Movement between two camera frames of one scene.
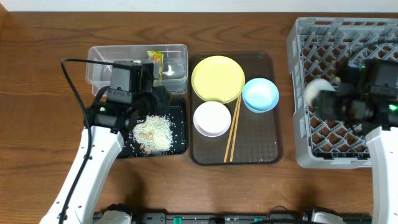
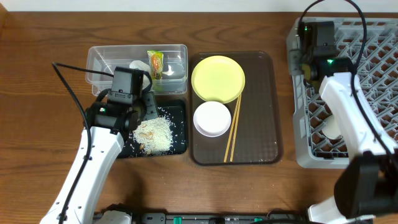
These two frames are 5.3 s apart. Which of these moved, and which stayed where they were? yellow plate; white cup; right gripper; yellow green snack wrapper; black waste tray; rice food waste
Moved: white cup; right gripper
Stayed: yellow plate; yellow green snack wrapper; rice food waste; black waste tray
